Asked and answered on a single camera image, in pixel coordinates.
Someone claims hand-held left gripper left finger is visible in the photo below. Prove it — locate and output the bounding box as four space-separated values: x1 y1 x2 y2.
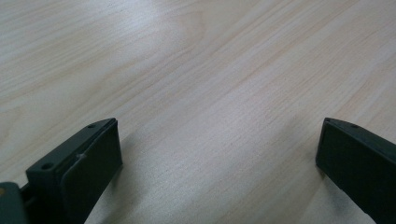
25 117 123 224

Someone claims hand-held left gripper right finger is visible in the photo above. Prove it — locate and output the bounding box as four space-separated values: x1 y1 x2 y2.
315 117 396 224

